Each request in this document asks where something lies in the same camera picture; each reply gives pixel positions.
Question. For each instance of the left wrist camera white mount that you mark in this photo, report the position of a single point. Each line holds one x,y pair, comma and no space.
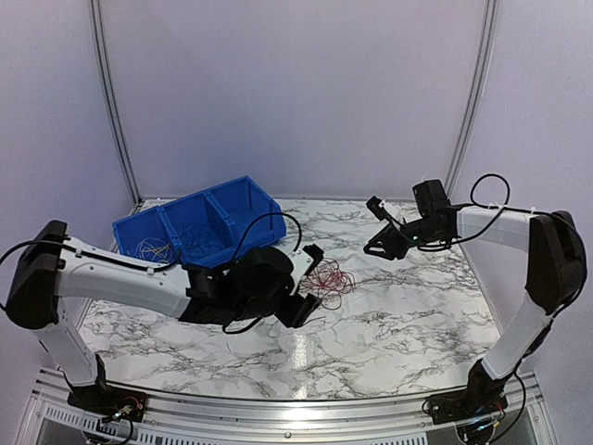
304,261

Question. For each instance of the aluminium frame post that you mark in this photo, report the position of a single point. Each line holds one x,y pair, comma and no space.
112,107
477,87

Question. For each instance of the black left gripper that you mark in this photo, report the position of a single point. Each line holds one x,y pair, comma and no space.
301,310

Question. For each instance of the left aluminium frame post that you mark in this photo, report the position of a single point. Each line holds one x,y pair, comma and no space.
112,107

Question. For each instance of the blue three-compartment plastic bin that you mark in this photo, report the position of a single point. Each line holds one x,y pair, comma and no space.
206,228

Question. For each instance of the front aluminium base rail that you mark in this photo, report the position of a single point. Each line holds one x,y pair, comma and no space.
176,418

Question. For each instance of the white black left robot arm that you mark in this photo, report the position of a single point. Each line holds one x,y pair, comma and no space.
54,266

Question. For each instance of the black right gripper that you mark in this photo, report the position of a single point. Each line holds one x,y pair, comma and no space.
391,252

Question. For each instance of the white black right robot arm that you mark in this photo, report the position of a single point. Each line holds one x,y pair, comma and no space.
545,244

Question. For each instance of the right aluminium frame post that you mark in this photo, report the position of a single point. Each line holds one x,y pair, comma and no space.
477,87

